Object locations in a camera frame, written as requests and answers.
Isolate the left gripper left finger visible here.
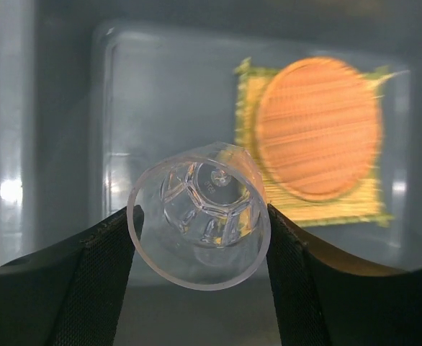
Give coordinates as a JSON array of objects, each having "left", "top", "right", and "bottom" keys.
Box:
[{"left": 0, "top": 209, "right": 135, "bottom": 345}]

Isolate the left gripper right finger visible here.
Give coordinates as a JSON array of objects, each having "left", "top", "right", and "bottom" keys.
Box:
[{"left": 266, "top": 205, "right": 422, "bottom": 345}]

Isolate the square bamboo mat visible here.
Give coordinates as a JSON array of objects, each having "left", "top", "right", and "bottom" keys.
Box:
[{"left": 235, "top": 58, "right": 394, "bottom": 226}]

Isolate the clear glass cup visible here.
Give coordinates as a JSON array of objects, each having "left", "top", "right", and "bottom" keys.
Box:
[{"left": 126, "top": 142, "right": 271, "bottom": 291}]

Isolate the orange round woven plate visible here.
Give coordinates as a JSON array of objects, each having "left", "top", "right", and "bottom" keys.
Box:
[{"left": 255, "top": 57, "right": 382, "bottom": 202}]

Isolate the grey plastic bin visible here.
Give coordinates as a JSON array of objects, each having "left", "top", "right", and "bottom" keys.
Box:
[{"left": 0, "top": 1, "right": 422, "bottom": 280}]

